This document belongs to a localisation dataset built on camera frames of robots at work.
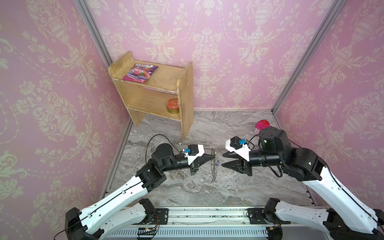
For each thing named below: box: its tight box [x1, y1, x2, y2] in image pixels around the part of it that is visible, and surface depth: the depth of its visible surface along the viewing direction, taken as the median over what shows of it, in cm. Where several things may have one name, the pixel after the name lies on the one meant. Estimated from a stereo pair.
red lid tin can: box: [166, 99, 180, 115], surface depth 92 cm
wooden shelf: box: [108, 51, 194, 141], surface depth 87 cm
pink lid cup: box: [255, 119, 271, 137], surface depth 102 cm
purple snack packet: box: [122, 63, 159, 83], surface depth 77 cm
